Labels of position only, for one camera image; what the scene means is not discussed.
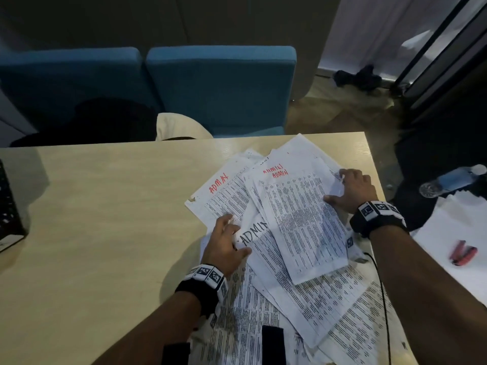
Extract black framed glass door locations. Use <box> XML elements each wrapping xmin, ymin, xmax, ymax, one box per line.
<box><xmin>392</xmin><ymin>0</ymin><xmax>487</xmax><ymax>122</ymax></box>

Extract black mesh tray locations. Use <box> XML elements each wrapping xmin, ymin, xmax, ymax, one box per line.
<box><xmin>0</xmin><ymin>159</ymin><xmax>27</xmax><ymax>253</ymax></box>

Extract printed sheet with black writing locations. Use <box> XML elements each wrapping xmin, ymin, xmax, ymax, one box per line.
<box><xmin>234</xmin><ymin>214</ymin><xmax>373</xmax><ymax>348</ymax></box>

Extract clear plastic water bottle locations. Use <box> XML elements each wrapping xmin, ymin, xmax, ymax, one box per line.
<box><xmin>419</xmin><ymin>164</ymin><xmax>487</xmax><ymax>198</ymax></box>

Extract red hand tool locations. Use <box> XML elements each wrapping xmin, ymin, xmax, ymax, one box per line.
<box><xmin>449</xmin><ymin>240</ymin><xmax>478</xmax><ymax>267</ymax></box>

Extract black shoes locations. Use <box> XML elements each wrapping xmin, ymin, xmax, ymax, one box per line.
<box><xmin>334</xmin><ymin>64</ymin><xmax>383</xmax><ymax>92</ymax></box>

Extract blue upholstered chair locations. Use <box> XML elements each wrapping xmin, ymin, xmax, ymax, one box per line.
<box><xmin>146</xmin><ymin>45</ymin><xmax>297</xmax><ymax>138</ymax></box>
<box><xmin>0</xmin><ymin>47</ymin><xmax>160</xmax><ymax>133</ymax></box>

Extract person's right forearm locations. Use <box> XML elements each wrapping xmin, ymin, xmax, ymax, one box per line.
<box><xmin>367</xmin><ymin>226</ymin><xmax>487</xmax><ymax>365</ymax></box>

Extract person's right hand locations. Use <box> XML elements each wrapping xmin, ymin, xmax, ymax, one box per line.
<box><xmin>323</xmin><ymin>168</ymin><xmax>379</xmax><ymax>215</ymax></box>

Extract thin black cable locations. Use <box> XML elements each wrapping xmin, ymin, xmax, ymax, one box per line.
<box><xmin>363</xmin><ymin>252</ymin><xmax>392</xmax><ymax>365</ymax></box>

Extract black bag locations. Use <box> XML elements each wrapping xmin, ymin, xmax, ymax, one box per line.
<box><xmin>9</xmin><ymin>99</ymin><xmax>158</xmax><ymax>148</ymax></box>

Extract black wrist band with markers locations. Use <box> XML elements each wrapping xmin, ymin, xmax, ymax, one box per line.
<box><xmin>175</xmin><ymin>264</ymin><xmax>229</xmax><ymax>318</ymax></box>
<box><xmin>349</xmin><ymin>200</ymin><xmax>408</xmax><ymax>239</ymax></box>

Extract person's left hand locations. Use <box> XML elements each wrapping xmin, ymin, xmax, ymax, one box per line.
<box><xmin>200</xmin><ymin>214</ymin><xmax>253</xmax><ymax>278</ymax></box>

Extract pile of printed papers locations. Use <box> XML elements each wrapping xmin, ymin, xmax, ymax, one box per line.
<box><xmin>184</xmin><ymin>134</ymin><xmax>411</xmax><ymax>365</ymax></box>

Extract person's left forearm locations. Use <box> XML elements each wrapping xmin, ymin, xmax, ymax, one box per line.
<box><xmin>91</xmin><ymin>290</ymin><xmax>202</xmax><ymax>365</ymax></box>

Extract white blank paper sheet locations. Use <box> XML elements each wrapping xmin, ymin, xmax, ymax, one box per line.
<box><xmin>411</xmin><ymin>190</ymin><xmax>487</xmax><ymax>306</ymax></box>

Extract black strap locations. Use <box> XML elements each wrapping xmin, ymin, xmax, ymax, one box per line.
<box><xmin>261</xmin><ymin>325</ymin><xmax>287</xmax><ymax>365</ymax></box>

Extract printed sheet with red writing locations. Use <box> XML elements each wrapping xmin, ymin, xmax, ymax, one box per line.
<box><xmin>252</xmin><ymin>163</ymin><xmax>351</xmax><ymax>285</ymax></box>

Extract cream cloth bag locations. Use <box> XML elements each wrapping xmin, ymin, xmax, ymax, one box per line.
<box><xmin>156</xmin><ymin>113</ymin><xmax>214</xmax><ymax>142</ymax></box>

